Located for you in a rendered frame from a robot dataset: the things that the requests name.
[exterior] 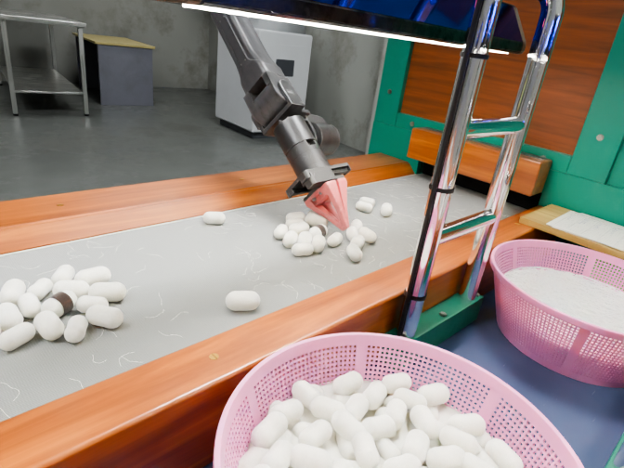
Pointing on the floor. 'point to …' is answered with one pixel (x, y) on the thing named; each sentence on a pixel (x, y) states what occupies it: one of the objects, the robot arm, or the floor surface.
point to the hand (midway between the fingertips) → (343, 224)
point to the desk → (118, 70)
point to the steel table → (19, 78)
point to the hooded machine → (235, 110)
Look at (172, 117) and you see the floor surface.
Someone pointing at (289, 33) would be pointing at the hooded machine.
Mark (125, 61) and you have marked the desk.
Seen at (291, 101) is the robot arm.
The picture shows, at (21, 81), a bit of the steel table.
